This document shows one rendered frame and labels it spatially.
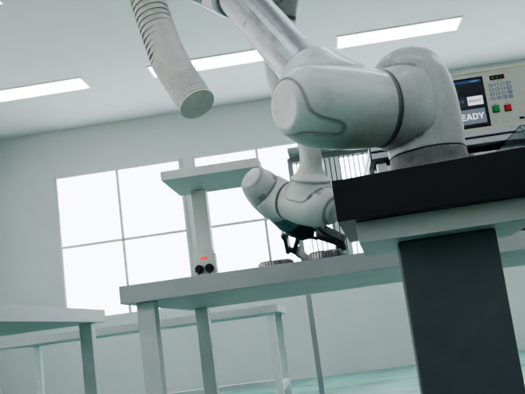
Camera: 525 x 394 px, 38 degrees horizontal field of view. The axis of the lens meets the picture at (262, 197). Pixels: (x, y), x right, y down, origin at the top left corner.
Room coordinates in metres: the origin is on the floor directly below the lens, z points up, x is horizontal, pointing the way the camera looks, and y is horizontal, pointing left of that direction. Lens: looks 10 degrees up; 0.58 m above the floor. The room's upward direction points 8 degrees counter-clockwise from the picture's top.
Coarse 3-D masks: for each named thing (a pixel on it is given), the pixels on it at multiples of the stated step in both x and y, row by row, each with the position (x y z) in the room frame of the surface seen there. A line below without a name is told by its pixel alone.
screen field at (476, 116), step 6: (480, 108) 2.37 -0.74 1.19; (462, 114) 2.37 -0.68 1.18; (468, 114) 2.37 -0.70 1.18; (474, 114) 2.37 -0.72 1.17; (480, 114) 2.37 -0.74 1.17; (462, 120) 2.37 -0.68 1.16; (468, 120) 2.37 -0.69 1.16; (474, 120) 2.37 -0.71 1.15; (480, 120) 2.37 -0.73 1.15; (486, 120) 2.37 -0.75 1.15
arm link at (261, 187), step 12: (252, 180) 1.93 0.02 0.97; (264, 180) 1.93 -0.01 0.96; (276, 180) 1.95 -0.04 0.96; (252, 192) 1.94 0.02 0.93; (264, 192) 1.93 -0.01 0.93; (276, 192) 1.93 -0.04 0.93; (252, 204) 1.98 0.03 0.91; (264, 204) 1.95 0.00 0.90; (276, 204) 1.93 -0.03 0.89; (264, 216) 2.02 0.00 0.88; (276, 216) 1.97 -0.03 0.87
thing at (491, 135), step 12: (468, 132) 2.34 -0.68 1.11; (480, 132) 2.34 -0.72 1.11; (492, 132) 2.34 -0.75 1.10; (504, 132) 2.34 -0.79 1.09; (468, 144) 2.34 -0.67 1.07; (480, 144) 2.35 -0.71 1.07; (492, 144) 2.37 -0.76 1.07; (372, 156) 2.36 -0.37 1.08; (384, 156) 2.36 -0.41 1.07; (372, 168) 2.51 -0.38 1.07
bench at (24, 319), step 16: (0, 304) 2.12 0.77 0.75; (0, 320) 2.11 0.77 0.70; (16, 320) 2.22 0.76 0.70; (32, 320) 2.34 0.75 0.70; (48, 320) 2.47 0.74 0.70; (64, 320) 2.62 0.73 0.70; (80, 320) 2.79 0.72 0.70; (96, 320) 2.97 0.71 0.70; (80, 336) 3.01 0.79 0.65; (96, 352) 3.05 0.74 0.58; (96, 368) 3.03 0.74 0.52; (96, 384) 3.01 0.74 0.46
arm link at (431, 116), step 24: (408, 48) 1.43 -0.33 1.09; (408, 72) 1.40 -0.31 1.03; (432, 72) 1.41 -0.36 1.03; (408, 96) 1.38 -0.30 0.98; (432, 96) 1.40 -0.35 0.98; (456, 96) 1.45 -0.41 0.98; (408, 120) 1.39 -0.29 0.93; (432, 120) 1.40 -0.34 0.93; (456, 120) 1.43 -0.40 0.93; (408, 144) 1.43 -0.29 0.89; (432, 144) 1.41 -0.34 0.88
